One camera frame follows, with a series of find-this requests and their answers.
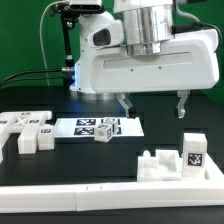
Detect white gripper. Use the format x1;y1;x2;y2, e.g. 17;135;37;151
90;29;219;119

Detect white chair seat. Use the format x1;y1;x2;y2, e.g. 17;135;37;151
137;149;207;182

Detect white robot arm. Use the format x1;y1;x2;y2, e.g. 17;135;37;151
75;0;221;118

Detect white tagged cube nut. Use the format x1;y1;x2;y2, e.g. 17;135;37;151
94;123;113;142
101;117;118;134

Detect white L-shaped fence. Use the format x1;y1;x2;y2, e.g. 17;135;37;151
0;154;224;213

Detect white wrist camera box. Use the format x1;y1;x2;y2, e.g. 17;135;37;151
87;20;125;48

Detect white marker base plate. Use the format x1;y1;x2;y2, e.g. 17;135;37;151
54;117;144;138

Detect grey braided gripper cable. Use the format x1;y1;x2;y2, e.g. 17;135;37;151
171;0;224;54

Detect black camera on stand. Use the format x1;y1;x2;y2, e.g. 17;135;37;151
50;0;105;88

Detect grey camera cable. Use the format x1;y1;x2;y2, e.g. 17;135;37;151
38;0;69;87

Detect black base cables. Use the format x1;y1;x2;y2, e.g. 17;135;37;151
0;66;76;89

